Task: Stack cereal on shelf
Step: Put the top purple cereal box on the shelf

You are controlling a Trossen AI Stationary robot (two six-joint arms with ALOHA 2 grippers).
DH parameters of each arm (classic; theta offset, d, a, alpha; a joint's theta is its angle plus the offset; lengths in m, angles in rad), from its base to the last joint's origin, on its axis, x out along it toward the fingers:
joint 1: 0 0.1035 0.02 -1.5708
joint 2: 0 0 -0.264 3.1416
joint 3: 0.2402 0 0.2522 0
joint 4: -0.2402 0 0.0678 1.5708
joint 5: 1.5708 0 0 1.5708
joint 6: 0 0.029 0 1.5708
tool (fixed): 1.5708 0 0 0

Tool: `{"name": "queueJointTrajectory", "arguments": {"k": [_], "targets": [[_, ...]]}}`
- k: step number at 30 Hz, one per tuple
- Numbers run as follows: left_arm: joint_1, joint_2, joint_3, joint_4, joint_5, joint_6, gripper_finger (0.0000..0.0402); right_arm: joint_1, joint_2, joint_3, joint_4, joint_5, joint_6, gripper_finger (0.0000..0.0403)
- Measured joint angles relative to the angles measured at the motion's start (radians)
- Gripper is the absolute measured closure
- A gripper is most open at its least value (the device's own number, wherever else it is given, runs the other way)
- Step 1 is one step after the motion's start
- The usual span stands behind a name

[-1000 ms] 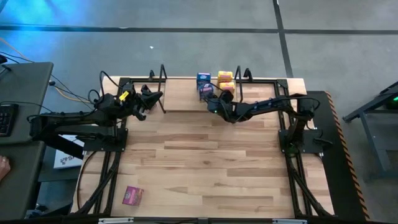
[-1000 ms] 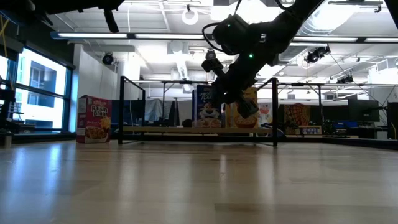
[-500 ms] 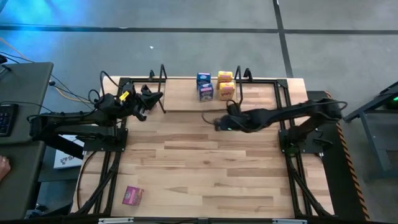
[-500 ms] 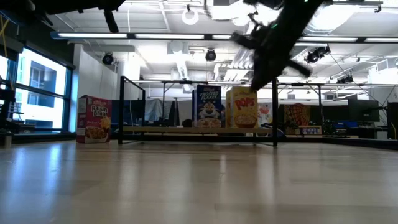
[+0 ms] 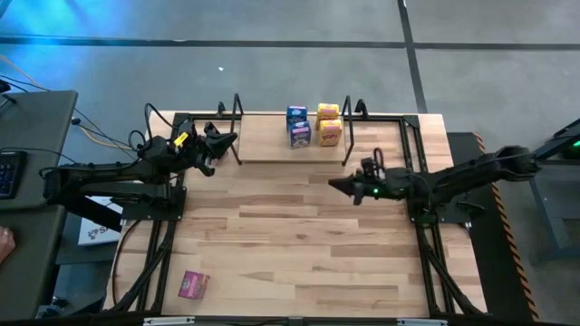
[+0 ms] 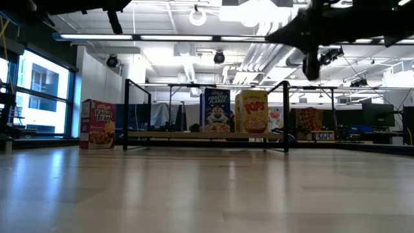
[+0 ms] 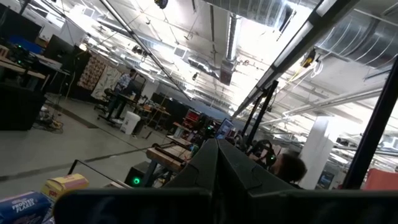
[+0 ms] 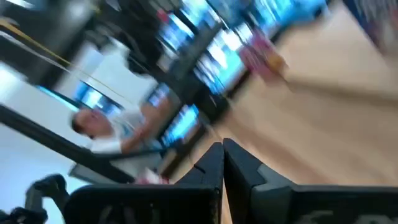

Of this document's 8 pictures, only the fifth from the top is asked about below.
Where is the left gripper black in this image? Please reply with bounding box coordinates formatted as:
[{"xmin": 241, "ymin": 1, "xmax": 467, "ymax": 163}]
[{"xmin": 183, "ymin": 120, "xmax": 238, "ymax": 177}]

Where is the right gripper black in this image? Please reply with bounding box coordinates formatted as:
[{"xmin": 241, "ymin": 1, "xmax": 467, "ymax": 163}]
[{"xmin": 328, "ymin": 168, "xmax": 414, "ymax": 206}]

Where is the yellow Pops cereal box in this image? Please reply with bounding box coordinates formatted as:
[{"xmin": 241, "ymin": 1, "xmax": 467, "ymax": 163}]
[{"xmin": 316, "ymin": 102, "xmax": 343, "ymax": 148}]

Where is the blue Frosted Flakes cereal box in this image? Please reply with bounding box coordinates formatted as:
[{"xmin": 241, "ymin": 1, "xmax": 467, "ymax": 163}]
[
  {"xmin": 286, "ymin": 105, "xmax": 309, "ymax": 123},
  {"xmin": 289, "ymin": 120, "xmax": 314, "ymax": 150}
]

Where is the pink Raisin Bran cereal box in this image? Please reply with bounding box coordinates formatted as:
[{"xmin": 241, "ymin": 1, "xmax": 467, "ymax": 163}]
[{"xmin": 177, "ymin": 270, "xmax": 211, "ymax": 301}]

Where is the black mat with hazard stripe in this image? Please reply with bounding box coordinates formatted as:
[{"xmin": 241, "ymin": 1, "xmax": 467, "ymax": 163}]
[{"xmin": 446, "ymin": 130, "xmax": 540, "ymax": 322}]

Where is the white cardboard box with logo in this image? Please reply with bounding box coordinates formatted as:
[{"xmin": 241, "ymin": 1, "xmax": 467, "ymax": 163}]
[{"xmin": 77, "ymin": 195, "xmax": 123, "ymax": 247}]

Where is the grey desk top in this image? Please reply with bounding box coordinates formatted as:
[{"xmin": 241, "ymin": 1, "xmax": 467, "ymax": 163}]
[
  {"xmin": 0, "ymin": 90, "xmax": 79, "ymax": 212},
  {"xmin": 0, "ymin": 204, "xmax": 67, "ymax": 321}
]

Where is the grey metal stand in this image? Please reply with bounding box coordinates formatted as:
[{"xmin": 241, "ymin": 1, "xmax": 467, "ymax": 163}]
[{"xmin": 509, "ymin": 118, "xmax": 580, "ymax": 264}]

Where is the black keyboard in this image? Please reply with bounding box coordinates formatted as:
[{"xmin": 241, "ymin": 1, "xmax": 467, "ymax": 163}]
[{"xmin": 0, "ymin": 150, "xmax": 28, "ymax": 200}]

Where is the person's hand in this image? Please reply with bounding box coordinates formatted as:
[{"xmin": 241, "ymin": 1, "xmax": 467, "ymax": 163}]
[{"xmin": 0, "ymin": 225, "xmax": 17, "ymax": 264}]

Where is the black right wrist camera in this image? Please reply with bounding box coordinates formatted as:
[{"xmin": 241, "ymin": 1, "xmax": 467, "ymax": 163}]
[{"xmin": 361, "ymin": 157, "xmax": 386, "ymax": 180}]

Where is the wooden shelf with black frame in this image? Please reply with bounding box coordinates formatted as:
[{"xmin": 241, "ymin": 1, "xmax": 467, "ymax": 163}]
[{"xmin": 216, "ymin": 92, "xmax": 369, "ymax": 168}]

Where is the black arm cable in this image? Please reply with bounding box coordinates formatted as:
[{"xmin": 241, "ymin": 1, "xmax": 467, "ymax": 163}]
[{"xmin": 143, "ymin": 102, "xmax": 177, "ymax": 142}]

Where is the black metal table frame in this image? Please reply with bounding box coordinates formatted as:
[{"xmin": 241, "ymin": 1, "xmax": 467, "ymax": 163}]
[{"xmin": 104, "ymin": 110, "xmax": 490, "ymax": 326}]

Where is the yellow cable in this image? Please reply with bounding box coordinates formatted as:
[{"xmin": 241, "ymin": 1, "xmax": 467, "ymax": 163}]
[{"xmin": 0, "ymin": 53, "xmax": 140, "ymax": 151}]

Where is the black floor cable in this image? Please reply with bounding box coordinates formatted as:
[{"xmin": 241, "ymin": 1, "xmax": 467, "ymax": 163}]
[{"xmin": 71, "ymin": 107, "xmax": 144, "ymax": 158}]

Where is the silver metal bracket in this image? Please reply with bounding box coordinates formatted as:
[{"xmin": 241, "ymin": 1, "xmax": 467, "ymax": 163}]
[
  {"xmin": 142, "ymin": 316, "xmax": 196, "ymax": 326},
  {"xmin": 396, "ymin": 318, "xmax": 449, "ymax": 326}
]

